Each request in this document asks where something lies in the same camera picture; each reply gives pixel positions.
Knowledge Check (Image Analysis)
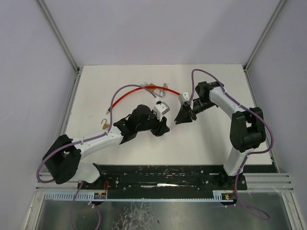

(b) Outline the grey slotted cable duct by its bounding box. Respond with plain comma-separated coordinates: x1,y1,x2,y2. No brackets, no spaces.
44,191,106,201

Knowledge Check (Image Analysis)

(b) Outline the left aluminium frame post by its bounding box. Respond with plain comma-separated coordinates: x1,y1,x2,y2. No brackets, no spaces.
35,0,80,72

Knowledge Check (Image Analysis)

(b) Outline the red cable lock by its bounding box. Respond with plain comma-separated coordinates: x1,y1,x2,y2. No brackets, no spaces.
106,85,182,114

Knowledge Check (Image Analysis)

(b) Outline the large brass long-shackle padlock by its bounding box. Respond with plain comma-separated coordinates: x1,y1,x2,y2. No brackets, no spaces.
146,84,166,98

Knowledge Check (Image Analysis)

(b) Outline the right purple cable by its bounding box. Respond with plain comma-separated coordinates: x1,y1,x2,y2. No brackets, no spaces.
190,69,275,227

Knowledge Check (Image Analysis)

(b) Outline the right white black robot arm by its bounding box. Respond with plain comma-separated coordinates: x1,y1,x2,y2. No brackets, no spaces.
174,81,266,184

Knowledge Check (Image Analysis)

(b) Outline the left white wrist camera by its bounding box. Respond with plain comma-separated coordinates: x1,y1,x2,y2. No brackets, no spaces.
153,101,170,120

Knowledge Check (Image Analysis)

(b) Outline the open brass padlock with key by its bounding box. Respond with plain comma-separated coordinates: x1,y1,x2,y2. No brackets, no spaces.
101,119,110,130

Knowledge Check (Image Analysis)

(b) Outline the right aluminium frame post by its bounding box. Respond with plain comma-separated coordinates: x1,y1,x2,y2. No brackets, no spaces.
243,0,288,72

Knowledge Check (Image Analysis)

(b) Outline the aluminium frame post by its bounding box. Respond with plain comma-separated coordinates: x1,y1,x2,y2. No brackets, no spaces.
35,0,80,72
243,0,288,72

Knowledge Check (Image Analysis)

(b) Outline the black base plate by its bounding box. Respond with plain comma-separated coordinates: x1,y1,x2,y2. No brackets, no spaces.
78,165,247,201

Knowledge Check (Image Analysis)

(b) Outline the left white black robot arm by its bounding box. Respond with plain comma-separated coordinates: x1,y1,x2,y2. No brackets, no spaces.
42,102,170,184

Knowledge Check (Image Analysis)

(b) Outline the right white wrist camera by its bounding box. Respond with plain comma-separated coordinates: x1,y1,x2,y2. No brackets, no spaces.
178,92,190,104

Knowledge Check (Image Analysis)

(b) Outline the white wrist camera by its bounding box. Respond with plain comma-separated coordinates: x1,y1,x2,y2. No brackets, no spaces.
178,92,190,104
153,101,170,120

